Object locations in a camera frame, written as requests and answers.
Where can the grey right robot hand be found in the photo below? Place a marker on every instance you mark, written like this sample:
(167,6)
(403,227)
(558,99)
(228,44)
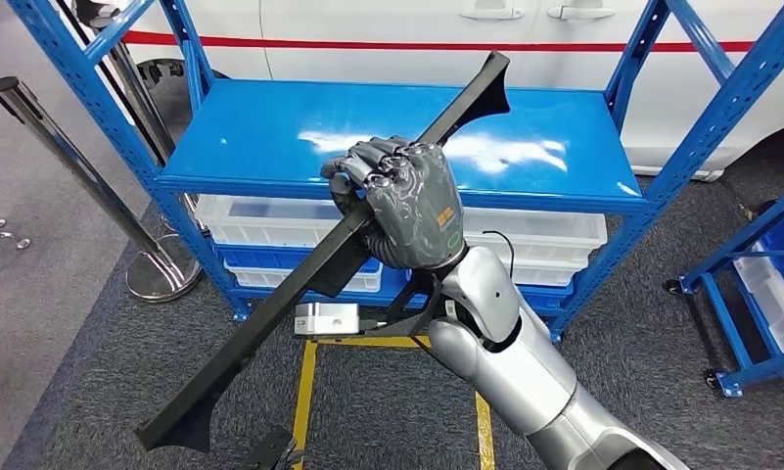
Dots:
(417,207)

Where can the black plastic plate frame part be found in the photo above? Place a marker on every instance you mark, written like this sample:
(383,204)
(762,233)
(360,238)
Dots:
(255,337)

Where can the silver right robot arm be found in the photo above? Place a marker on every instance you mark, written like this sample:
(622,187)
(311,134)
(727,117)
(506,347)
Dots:
(528,363)

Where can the blue metal shelf rack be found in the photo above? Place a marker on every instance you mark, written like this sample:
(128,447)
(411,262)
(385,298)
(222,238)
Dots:
(268,130)

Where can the white plastic bin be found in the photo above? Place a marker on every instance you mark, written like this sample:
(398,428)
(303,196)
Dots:
(540,272)
(780,311)
(262,279)
(534,227)
(268,224)

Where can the white car with red stripe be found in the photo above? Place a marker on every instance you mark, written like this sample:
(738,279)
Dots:
(430,19)

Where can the yellow floor tape square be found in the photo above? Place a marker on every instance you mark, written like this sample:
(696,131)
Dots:
(304,389)

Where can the black robot foot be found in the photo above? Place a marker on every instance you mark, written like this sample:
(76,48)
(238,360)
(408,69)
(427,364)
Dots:
(268,451)

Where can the blue wheeled rack cart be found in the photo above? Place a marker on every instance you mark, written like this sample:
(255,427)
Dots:
(754,376)

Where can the chrome stool with black seat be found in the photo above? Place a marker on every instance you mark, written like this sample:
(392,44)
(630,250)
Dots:
(23,244)

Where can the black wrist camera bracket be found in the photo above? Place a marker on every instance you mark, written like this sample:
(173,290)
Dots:
(398,329)

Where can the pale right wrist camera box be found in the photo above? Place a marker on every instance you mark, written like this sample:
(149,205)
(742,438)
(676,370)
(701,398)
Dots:
(327,319)

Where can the chrome stanchion post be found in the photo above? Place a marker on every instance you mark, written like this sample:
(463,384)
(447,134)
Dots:
(164,276)
(138,97)

